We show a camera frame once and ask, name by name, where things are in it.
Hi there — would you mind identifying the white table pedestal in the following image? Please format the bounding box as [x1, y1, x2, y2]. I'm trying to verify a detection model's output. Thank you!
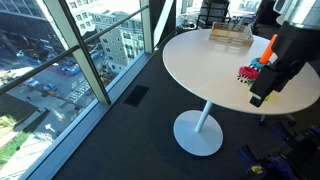
[172, 100, 224, 157]

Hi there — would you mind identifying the pink ribbed ring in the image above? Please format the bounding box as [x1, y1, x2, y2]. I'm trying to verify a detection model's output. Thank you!
[238, 65, 261, 81]

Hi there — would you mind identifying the blue black clamps pile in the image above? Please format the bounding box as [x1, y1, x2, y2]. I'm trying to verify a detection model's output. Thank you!
[237, 121, 320, 180]

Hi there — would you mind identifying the dark window handrail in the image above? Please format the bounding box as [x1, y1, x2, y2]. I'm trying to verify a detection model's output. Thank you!
[0, 4, 150, 96]

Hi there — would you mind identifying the black floor vent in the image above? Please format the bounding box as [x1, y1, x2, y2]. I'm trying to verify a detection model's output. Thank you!
[124, 84, 150, 108]

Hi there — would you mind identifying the blue dotted striped base ring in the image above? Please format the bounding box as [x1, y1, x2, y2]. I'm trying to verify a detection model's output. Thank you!
[249, 57, 268, 72]

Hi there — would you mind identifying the light wooden tray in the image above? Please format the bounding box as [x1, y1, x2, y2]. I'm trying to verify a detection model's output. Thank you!
[208, 21, 255, 46]

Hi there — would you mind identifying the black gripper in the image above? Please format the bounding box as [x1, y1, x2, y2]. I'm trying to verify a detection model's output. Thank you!
[249, 21, 320, 108]

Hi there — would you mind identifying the orange rod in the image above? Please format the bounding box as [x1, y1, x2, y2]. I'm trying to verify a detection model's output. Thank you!
[258, 33, 278, 66]

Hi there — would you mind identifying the black white striped ring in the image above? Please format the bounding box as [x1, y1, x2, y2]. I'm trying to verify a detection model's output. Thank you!
[236, 75, 251, 85]

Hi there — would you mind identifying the black chair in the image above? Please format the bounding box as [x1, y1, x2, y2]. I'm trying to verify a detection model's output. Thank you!
[195, 0, 232, 30]

